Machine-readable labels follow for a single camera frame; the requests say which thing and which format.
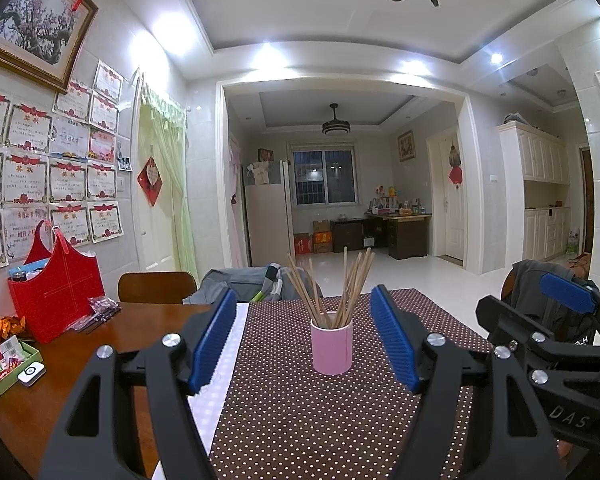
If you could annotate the grey jacket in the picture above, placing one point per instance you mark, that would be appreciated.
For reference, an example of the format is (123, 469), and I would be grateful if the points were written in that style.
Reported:
(230, 282)

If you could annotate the framed blossom picture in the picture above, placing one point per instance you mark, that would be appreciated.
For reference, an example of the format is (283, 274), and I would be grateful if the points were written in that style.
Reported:
(35, 20)

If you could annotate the dark wooden desk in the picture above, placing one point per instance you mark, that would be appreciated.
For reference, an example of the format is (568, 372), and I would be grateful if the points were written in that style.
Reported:
(407, 237)

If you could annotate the bunch of wooden chopsticks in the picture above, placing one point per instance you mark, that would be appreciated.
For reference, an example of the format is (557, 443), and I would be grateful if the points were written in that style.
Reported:
(347, 290)

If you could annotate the small white device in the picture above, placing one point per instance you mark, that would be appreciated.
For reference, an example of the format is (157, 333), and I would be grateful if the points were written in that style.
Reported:
(31, 374)

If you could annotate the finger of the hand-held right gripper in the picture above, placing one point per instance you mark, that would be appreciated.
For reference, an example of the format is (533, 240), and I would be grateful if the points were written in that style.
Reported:
(495, 320)
(567, 292)

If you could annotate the ceiling fan light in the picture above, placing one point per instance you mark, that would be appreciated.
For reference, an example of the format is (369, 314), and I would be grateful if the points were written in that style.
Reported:
(336, 127)

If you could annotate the white cabinet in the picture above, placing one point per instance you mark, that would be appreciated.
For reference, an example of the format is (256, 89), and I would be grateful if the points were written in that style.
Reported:
(535, 155)

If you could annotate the window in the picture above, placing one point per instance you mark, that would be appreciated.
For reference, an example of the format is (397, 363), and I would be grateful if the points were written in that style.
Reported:
(324, 177)

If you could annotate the red felt bag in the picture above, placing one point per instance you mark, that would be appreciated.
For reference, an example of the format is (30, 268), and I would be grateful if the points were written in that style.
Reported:
(60, 300)

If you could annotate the plastic bag of pens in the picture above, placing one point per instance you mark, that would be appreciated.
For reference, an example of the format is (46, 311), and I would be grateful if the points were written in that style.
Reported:
(100, 310)

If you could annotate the gold wrapped snacks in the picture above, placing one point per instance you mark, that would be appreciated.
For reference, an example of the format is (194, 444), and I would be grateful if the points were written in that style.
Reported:
(7, 327)

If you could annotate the small items on desk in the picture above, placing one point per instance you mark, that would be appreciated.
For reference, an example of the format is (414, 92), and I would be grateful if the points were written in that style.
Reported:
(397, 205)

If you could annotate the white door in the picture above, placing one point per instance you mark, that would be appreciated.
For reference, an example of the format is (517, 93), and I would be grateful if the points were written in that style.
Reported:
(452, 220)

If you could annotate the wooden chair back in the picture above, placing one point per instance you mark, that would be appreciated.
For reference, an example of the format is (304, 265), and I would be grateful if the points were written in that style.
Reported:
(155, 287)

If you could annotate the green tray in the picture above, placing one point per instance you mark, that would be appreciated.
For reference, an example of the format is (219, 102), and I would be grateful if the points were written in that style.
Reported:
(5, 387)

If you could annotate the brown polka dot tablecloth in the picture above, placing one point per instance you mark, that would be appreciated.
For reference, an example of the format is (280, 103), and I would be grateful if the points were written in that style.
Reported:
(290, 410)

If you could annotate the red hanging door decoration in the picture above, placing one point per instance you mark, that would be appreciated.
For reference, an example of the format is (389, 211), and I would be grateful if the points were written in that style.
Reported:
(455, 172)

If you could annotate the red diamond wall decoration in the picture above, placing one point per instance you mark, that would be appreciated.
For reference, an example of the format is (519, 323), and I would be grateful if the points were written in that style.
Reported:
(150, 180)

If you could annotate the white refrigerator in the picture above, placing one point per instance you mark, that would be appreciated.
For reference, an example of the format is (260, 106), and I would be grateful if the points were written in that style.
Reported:
(266, 220)

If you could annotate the pink cup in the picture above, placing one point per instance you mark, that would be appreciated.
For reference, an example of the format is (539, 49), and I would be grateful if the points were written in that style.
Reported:
(331, 350)

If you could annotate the red white cardboard box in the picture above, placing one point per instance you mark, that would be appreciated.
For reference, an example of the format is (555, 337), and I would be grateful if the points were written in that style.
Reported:
(302, 244)

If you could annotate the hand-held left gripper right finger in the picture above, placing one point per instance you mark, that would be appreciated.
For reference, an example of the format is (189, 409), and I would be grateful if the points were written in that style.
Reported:
(392, 342)

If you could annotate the small photo strip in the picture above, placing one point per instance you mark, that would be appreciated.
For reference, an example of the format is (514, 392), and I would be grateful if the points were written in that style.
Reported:
(124, 157)

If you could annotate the group of wall certificates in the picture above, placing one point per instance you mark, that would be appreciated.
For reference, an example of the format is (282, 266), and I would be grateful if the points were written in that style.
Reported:
(30, 175)

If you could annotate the dark jacket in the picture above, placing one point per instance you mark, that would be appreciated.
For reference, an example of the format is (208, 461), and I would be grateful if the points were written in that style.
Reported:
(530, 290)

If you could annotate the orange cardboard box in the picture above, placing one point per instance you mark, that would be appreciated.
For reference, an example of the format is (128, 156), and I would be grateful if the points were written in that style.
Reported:
(322, 239)

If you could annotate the light green curtain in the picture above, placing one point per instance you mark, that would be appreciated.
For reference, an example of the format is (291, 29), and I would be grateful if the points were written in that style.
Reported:
(172, 185)

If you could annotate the brown door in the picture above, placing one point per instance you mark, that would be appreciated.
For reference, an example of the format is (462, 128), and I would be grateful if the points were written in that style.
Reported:
(586, 200)

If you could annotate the small framed painting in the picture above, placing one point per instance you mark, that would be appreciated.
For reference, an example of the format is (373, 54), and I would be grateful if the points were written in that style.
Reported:
(405, 146)

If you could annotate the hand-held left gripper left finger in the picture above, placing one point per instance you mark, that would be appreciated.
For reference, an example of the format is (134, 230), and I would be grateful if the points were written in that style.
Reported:
(212, 342)

